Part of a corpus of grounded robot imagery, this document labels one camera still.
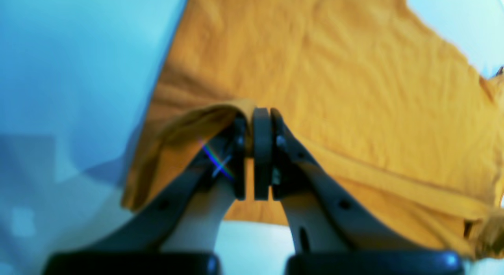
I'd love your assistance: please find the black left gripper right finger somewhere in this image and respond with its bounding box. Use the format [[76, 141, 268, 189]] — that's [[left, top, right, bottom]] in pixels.
[[253, 108, 465, 275]]

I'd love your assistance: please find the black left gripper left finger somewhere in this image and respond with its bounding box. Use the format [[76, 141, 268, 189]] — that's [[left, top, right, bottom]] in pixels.
[[43, 113, 247, 275]]

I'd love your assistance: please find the orange t-shirt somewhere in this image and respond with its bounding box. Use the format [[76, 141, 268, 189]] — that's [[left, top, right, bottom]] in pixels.
[[121, 0, 503, 259]]

